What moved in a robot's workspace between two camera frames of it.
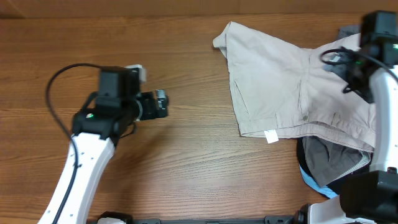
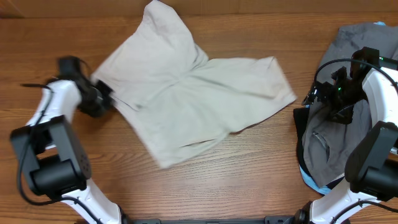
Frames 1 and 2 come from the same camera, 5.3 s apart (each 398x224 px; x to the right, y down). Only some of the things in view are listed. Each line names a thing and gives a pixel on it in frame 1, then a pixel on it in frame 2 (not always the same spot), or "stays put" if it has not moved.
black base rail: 277,219 stays put
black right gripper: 358,83 → 319,97
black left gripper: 149,109 → 111,102
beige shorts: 282,91 → 173,98
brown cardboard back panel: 193,9 stays put
